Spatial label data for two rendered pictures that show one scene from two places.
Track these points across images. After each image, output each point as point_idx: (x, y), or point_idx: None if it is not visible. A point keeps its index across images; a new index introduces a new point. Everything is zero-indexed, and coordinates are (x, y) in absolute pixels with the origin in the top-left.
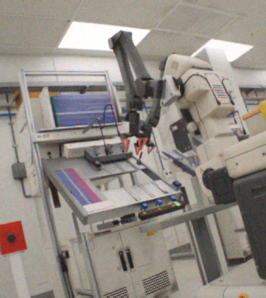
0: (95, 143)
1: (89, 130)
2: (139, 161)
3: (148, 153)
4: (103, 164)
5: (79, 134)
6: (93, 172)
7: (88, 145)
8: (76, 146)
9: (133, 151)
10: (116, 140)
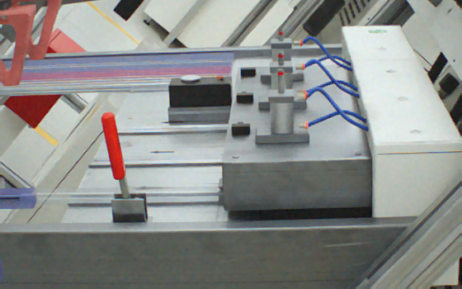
0: (376, 67)
1: (454, 2)
2: (122, 201)
3: (8, 79)
4: (224, 135)
5: (429, 2)
6: (159, 106)
7: (360, 54)
8: (362, 37)
9: (224, 162)
10: (424, 121)
